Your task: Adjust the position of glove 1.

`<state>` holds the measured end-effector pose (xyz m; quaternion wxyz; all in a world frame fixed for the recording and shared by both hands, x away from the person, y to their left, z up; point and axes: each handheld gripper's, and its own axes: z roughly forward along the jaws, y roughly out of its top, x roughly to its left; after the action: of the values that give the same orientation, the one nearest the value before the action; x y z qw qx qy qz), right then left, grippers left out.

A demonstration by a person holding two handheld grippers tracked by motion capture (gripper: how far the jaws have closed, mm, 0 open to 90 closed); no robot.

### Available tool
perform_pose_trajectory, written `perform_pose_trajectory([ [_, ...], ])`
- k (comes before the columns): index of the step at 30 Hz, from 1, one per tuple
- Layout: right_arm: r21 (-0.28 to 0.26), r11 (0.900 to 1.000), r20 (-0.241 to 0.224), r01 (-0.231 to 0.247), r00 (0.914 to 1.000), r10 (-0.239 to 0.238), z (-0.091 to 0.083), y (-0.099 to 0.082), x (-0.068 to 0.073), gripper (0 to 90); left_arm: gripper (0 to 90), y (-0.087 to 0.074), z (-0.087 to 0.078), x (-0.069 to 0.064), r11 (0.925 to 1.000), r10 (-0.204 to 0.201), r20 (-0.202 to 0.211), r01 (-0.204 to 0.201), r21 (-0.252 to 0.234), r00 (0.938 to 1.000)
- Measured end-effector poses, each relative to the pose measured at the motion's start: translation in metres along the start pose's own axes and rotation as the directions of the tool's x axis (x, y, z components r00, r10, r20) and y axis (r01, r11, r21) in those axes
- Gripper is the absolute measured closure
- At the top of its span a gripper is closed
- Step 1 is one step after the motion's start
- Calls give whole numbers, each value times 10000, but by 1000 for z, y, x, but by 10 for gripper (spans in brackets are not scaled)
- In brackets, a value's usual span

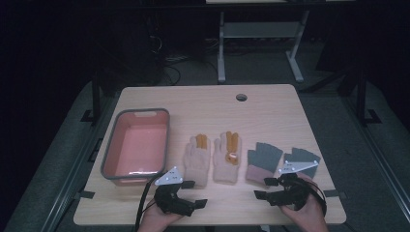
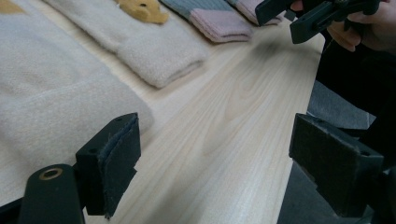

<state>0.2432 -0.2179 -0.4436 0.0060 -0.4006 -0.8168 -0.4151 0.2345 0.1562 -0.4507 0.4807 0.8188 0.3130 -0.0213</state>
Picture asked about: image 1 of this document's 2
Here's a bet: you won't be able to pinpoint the black tape strip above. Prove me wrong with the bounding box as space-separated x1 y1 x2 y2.
323 189 348 199
73 189 97 200

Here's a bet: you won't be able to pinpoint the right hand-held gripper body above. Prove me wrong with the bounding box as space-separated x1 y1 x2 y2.
266 159 320 213

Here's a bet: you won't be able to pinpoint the pink basin with grey rim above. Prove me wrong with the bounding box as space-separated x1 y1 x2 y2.
100 107 171 187

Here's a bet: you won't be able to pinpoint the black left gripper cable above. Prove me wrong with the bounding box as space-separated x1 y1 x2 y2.
134 173 165 232

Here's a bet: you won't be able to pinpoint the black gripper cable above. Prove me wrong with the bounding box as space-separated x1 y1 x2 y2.
303 178 328 217
134 173 165 232

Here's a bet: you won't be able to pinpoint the beige glove with orange patch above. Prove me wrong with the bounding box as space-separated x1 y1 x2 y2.
212 130 243 185

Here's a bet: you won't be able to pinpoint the black metal stand post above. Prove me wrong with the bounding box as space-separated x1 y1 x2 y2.
80 72 103 124
355 69 383 126

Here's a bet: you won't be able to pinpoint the white metal table frame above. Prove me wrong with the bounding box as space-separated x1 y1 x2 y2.
217 11 311 83

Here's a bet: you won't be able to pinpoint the beige knit glove orange fingers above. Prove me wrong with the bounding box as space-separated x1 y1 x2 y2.
183 133 212 189

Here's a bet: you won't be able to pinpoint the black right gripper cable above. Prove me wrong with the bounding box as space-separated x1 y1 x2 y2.
303 178 328 217

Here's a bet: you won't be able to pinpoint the person's right hand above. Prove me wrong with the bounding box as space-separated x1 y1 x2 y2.
279 172 330 232

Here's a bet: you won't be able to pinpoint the cables on floor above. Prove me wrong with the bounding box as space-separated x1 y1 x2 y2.
158 54 194 87

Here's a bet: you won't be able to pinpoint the grey and pink fingerless glove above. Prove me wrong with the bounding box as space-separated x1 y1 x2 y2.
283 147 322 180
245 141 284 188

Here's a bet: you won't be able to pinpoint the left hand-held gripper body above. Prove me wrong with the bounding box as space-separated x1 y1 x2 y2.
154 166 196 218

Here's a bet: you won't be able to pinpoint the grey metal rail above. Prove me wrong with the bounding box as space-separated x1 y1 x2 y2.
341 96 410 215
41 96 114 232

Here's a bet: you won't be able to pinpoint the person's left hand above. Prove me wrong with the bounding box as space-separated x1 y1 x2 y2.
137 198 186 232

